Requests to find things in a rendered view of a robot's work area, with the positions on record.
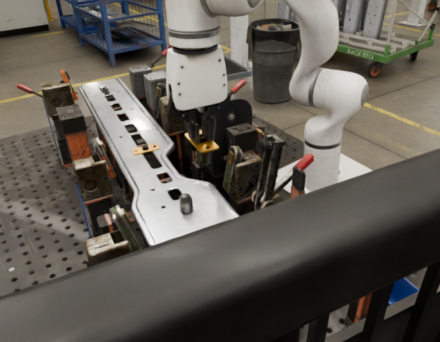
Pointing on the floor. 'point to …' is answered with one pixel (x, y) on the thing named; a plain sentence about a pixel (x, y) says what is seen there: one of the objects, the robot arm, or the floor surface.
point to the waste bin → (272, 58)
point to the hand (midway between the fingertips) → (200, 129)
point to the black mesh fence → (261, 271)
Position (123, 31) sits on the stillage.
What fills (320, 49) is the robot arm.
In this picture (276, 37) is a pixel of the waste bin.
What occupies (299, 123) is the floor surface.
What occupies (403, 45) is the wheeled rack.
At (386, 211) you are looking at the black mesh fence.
